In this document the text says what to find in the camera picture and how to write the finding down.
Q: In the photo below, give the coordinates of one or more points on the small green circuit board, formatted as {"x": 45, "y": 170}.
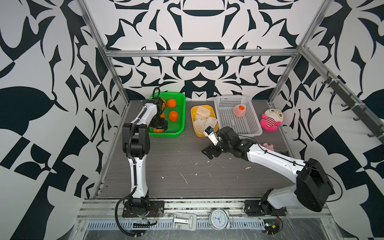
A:
{"x": 272, "y": 227}

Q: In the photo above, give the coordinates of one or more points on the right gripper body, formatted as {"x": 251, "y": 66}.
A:
{"x": 220, "y": 147}

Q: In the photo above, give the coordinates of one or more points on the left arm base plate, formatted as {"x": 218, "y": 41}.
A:
{"x": 142, "y": 208}

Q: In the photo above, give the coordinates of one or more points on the yellow plastic tray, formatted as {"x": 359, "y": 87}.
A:
{"x": 195, "y": 116}

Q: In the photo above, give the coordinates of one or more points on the small pink plush toy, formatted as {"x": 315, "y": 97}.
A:
{"x": 268, "y": 147}

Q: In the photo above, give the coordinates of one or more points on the pink white plush toy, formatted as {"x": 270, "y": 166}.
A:
{"x": 272, "y": 119}

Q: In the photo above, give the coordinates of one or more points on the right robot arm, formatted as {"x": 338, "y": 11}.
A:
{"x": 311, "y": 185}

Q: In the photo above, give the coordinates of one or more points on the white perforated plastic basket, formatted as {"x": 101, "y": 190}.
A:
{"x": 247, "y": 125}

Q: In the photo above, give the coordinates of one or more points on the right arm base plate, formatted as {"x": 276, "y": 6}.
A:
{"x": 256, "y": 208}

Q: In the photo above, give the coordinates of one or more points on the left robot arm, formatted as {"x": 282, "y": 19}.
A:
{"x": 136, "y": 146}

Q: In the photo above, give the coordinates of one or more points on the black hook rail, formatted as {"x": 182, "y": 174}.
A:
{"x": 361, "y": 110}

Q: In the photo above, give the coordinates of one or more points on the white analog clock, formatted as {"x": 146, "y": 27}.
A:
{"x": 219, "y": 219}

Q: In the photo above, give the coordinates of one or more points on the white foam net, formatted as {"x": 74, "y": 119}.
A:
{"x": 210, "y": 122}
{"x": 202, "y": 111}
{"x": 200, "y": 125}

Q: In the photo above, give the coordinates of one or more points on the green plastic basket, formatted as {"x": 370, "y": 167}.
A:
{"x": 175, "y": 128}

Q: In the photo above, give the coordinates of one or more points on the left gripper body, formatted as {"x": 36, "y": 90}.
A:
{"x": 158, "y": 124}

